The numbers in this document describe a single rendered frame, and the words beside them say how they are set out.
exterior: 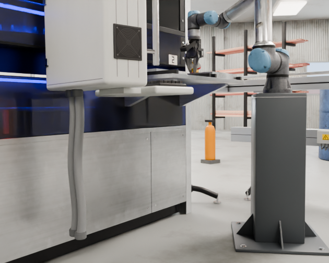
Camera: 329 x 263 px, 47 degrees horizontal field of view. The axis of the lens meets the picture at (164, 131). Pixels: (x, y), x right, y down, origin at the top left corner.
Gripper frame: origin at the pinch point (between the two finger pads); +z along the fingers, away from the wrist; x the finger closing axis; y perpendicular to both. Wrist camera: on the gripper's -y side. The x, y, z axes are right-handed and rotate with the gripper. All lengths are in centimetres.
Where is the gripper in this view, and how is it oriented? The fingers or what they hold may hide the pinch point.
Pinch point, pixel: (191, 71)
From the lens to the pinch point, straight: 228.9
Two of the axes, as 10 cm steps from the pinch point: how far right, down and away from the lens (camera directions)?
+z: 0.1, 10.0, 0.7
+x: -7.7, -0.4, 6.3
